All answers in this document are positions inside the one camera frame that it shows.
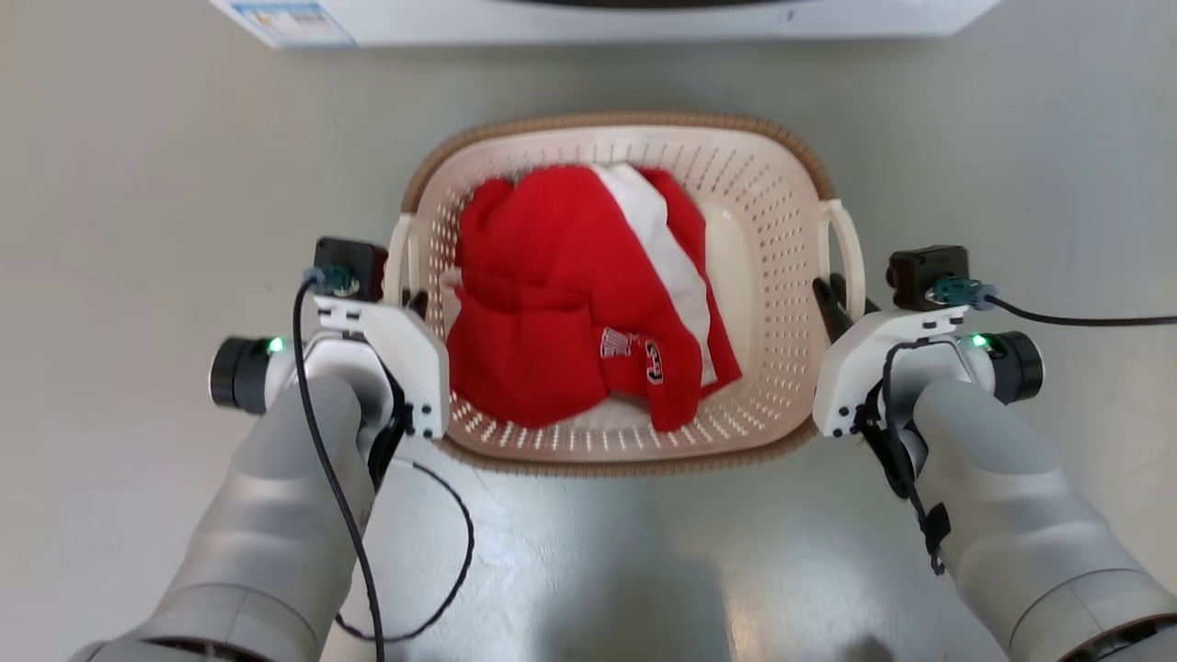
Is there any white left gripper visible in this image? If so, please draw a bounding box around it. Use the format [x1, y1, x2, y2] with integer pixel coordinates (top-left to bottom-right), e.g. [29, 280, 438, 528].
[313, 288, 451, 441]

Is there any blue energy label sticker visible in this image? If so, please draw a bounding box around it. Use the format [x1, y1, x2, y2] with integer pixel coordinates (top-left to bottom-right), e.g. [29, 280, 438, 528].
[228, 1, 358, 49]

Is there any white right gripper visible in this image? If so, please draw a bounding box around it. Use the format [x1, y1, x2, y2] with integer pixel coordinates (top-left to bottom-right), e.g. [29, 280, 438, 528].
[812, 273, 972, 439]

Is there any black camera cable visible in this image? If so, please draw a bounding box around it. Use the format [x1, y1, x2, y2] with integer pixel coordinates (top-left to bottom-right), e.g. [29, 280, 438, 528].
[927, 278, 1177, 329]
[291, 265, 387, 662]

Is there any black left camera cable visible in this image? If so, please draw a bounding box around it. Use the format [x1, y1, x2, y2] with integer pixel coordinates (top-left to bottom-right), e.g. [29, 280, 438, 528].
[291, 265, 387, 662]

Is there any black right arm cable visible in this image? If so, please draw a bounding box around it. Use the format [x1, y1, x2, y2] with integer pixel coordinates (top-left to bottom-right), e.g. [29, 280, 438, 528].
[851, 337, 954, 577]

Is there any cream plastic laundry basket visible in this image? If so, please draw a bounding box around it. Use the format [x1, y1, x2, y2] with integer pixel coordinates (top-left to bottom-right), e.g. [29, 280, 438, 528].
[383, 112, 867, 478]

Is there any white washing machine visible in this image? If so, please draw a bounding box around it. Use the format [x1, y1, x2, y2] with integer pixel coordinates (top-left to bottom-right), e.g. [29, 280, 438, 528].
[208, 0, 1003, 50]

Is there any black looping left arm cable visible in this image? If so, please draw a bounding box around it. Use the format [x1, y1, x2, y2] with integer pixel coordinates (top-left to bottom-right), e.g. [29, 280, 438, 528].
[333, 460, 476, 644]

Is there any red and white garment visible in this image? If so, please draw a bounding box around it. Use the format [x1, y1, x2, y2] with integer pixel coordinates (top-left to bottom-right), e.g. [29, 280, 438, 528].
[440, 163, 744, 434]

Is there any black right camera cable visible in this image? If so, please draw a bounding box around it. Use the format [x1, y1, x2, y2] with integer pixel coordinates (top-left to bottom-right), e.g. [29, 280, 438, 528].
[927, 278, 1177, 329]

